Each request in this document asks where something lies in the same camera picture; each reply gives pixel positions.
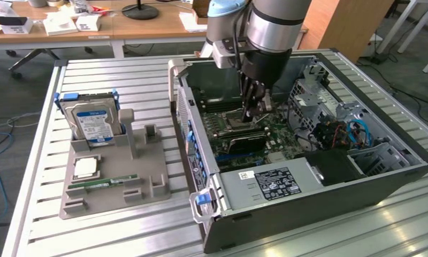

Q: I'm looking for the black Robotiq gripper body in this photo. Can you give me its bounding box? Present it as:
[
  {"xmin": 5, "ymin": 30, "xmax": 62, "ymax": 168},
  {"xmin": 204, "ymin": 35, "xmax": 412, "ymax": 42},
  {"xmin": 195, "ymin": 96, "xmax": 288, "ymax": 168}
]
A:
[{"xmin": 239, "ymin": 49, "xmax": 292, "ymax": 88}]

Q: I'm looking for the black graphics card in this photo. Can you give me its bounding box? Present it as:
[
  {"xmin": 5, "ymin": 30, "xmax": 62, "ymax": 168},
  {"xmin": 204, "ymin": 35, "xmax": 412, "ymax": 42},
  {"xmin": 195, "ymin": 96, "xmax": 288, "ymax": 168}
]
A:
[{"xmin": 216, "ymin": 134, "xmax": 269, "ymax": 162}]

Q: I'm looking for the black RAM slot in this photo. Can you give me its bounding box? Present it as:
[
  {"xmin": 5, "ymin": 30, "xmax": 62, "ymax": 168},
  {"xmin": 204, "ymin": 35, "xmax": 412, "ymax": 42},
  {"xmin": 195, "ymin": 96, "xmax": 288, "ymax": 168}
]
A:
[
  {"xmin": 201, "ymin": 96, "xmax": 243, "ymax": 105},
  {"xmin": 203, "ymin": 103, "xmax": 244, "ymax": 113}
]

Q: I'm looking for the CPU socket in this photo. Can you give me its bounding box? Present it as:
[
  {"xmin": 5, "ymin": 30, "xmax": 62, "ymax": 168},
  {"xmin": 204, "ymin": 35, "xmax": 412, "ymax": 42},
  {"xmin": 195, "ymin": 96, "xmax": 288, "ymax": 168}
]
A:
[{"xmin": 221, "ymin": 108, "xmax": 260, "ymax": 132}]

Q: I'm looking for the metal drive cage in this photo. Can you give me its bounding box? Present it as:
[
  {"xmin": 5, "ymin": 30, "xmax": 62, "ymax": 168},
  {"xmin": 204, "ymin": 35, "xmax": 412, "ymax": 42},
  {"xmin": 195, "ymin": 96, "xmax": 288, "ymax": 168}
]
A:
[{"xmin": 288, "ymin": 78, "xmax": 344, "ymax": 140}]

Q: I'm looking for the green motherboard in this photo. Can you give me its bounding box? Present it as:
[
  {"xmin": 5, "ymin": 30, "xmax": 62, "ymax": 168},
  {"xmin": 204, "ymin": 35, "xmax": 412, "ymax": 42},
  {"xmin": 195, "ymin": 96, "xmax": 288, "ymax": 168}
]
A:
[{"xmin": 199, "ymin": 97, "xmax": 308, "ymax": 172}]

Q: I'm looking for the blue expansion slot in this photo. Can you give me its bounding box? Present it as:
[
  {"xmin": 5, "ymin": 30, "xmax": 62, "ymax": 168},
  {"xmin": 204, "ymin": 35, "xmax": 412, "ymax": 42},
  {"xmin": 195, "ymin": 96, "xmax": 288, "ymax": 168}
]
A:
[{"xmin": 215, "ymin": 152, "xmax": 236, "ymax": 164}]

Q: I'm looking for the white paper stack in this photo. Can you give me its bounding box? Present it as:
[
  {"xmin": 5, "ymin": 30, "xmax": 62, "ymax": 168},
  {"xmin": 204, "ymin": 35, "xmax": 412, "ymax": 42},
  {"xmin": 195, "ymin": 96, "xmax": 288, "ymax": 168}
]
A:
[{"xmin": 179, "ymin": 12, "xmax": 209, "ymax": 33}]

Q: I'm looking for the wooden cabinet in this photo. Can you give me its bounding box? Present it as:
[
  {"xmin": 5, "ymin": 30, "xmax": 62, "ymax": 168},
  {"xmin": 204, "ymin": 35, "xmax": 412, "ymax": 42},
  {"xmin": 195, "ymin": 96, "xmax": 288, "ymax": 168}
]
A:
[{"xmin": 299, "ymin": 0, "xmax": 395, "ymax": 63}]

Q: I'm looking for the brown cardboard box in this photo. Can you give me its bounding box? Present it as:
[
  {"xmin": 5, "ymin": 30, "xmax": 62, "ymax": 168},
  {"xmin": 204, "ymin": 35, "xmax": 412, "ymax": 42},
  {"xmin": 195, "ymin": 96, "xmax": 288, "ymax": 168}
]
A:
[{"xmin": 192, "ymin": 0, "xmax": 211, "ymax": 18}]

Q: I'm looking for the black rear label sticker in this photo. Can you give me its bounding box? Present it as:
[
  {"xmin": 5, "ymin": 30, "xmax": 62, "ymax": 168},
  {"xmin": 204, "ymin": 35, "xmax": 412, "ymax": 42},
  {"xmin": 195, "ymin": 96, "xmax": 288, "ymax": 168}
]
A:
[{"xmin": 187, "ymin": 155, "xmax": 205, "ymax": 190}]

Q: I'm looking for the black power adapter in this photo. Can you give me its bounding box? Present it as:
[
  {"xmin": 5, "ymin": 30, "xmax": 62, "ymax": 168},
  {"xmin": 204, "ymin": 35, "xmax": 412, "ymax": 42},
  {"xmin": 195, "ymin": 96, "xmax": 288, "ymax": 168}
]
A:
[{"xmin": 368, "ymin": 53, "xmax": 391, "ymax": 65}]

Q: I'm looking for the white floor device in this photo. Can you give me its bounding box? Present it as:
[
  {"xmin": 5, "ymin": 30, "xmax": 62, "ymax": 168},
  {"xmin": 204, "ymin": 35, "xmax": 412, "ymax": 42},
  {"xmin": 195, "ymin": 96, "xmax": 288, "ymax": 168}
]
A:
[{"xmin": 368, "ymin": 33, "xmax": 385, "ymax": 57}]

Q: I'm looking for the grey power supply unit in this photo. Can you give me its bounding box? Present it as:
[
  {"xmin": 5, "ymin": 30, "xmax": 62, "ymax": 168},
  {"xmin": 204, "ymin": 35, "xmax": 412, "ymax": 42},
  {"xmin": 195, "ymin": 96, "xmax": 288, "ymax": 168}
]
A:
[{"xmin": 212, "ymin": 157, "xmax": 324, "ymax": 213}]

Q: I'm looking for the metal disk bay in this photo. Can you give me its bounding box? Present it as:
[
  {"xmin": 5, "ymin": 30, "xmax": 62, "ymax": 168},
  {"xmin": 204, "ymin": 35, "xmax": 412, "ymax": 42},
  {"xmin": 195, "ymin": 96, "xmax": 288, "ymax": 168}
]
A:
[{"xmin": 347, "ymin": 141, "xmax": 413, "ymax": 178}]

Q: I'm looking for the black round lamp base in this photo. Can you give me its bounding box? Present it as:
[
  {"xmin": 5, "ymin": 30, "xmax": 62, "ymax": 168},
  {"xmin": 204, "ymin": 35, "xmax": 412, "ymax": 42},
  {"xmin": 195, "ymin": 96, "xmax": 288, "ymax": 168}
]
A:
[{"xmin": 121, "ymin": 0, "xmax": 160, "ymax": 21}]

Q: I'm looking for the grey parts rack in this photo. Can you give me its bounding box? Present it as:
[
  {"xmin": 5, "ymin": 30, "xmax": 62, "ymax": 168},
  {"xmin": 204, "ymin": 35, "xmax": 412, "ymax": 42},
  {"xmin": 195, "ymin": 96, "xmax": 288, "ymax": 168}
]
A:
[{"xmin": 58, "ymin": 108, "xmax": 172, "ymax": 221}]

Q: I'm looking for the black open PC case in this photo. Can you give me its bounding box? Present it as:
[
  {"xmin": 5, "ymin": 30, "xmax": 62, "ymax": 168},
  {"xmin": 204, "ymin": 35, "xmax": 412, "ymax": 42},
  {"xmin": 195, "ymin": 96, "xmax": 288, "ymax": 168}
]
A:
[{"xmin": 166, "ymin": 48, "xmax": 428, "ymax": 254}]

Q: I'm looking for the hard disk in blue carrier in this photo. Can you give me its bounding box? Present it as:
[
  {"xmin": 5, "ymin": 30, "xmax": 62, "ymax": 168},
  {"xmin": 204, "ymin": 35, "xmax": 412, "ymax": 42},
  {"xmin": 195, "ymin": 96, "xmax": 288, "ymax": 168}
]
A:
[{"xmin": 53, "ymin": 89, "xmax": 120, "ymax": 148}]

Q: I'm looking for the green RAM stick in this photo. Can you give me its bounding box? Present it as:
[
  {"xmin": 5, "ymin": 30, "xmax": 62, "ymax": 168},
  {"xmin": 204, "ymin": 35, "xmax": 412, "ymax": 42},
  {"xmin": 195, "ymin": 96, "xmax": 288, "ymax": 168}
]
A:
[{"xmin": 68, "ymin": 174, "xmax": 138, "ymax": 191}]

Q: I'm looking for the silver CPU chip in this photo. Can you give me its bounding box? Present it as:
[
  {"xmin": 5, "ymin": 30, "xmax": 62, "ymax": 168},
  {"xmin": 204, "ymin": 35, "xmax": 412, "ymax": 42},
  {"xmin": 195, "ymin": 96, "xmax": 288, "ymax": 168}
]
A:
[{"xmin": 73, "ymin": 157, "xmax": 102, "ymax": 180}]

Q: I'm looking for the white box with label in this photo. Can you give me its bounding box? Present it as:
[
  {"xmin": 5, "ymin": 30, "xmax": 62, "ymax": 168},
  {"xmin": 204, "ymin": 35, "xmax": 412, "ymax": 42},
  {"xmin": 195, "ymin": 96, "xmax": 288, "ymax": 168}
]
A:
[{"xmin": 74, "ymin": 15, "xmax": 102, "ymax": 32}]

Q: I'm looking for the white open cardboard box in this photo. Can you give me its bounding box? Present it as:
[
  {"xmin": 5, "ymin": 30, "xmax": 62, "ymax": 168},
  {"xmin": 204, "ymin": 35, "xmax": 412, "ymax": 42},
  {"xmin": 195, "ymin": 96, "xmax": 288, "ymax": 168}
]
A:
[{"xmin": 42, "ymin": 13, "xmax": 78, "ymax": 37}]

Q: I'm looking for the black chair base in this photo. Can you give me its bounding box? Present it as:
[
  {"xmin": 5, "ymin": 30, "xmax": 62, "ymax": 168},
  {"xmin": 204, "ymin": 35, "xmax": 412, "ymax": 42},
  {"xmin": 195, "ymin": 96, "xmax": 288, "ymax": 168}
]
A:
[{"xmin": 5, "ymin": 48, "xmax": 64, "ymax": 80}]

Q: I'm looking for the wooden desk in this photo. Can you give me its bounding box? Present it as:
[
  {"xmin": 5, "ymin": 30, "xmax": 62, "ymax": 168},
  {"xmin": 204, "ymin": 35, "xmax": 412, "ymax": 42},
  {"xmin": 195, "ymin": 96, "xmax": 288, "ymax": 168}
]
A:
[{"xmin": 0, "ymin": 0, "xmax": 309, "ymax": 58}]

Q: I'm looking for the white box with black lid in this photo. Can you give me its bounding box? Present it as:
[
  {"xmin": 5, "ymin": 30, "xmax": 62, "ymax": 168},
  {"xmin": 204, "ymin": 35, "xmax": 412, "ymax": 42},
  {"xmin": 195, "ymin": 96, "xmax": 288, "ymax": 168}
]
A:
[{"xmin": 0, "ymin": 16, "xmax": 34, "ymax": 35}]

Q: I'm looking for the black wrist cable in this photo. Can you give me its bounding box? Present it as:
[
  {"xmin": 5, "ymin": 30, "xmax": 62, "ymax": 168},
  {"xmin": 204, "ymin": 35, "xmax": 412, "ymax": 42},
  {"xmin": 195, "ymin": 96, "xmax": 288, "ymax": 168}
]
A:
[{"xmin": 232, "ymin": 10, "xmax": 249, "ymax": 78}]

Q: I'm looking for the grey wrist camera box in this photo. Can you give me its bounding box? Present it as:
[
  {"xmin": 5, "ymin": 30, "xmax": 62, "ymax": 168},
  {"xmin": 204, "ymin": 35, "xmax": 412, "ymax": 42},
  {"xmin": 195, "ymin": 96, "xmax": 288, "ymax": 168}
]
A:
[{"xmin": 212, "ymin": 37, "xmax": 245, "ymax": 70}]

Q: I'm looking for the black wire bundle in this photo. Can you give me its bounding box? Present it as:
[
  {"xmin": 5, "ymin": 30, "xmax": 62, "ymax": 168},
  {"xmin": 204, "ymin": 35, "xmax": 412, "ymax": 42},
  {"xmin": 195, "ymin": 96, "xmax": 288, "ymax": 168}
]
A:
[{"xmin": 293, "ymin": 124, "xmax": 331, "ymax": 152}]

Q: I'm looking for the red wire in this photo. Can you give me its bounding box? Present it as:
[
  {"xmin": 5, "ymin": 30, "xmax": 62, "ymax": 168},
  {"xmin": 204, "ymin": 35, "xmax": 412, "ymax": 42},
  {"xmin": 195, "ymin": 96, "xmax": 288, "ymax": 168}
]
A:
[{"xmin": 333, "ymin": 123, "xmax": 344, "ymax": 148}]

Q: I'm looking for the blue SATA wire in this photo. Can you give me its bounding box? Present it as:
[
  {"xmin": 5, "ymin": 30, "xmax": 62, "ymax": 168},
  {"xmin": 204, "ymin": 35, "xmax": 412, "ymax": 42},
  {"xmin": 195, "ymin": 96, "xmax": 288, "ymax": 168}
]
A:
[{"xmin": 345, "ymin": 119, "xmax": 375, "ymax": 147}]

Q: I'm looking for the white desk frame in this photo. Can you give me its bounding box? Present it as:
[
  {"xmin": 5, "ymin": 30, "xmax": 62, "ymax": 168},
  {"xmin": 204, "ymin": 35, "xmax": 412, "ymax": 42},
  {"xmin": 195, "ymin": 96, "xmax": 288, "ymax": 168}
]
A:
[{"xmin": 376, "ymin": 0, "xmax": 428, "ymax": 73}]

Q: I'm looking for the grey floor cable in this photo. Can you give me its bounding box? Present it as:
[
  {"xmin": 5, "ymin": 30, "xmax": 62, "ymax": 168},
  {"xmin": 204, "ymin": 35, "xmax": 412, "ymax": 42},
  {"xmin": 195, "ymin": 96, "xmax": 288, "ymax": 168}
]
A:
[{"xmin": 0, "ymin": 111, "xmax": 40, "ymax": 129}]

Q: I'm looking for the blue floor cable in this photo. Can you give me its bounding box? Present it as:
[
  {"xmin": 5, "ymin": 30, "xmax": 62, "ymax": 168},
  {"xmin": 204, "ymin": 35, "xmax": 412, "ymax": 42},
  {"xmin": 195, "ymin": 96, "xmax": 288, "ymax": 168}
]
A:
[{"xmin": 0, "ymin": 128, "xmax": 14, "ymax": 229}]

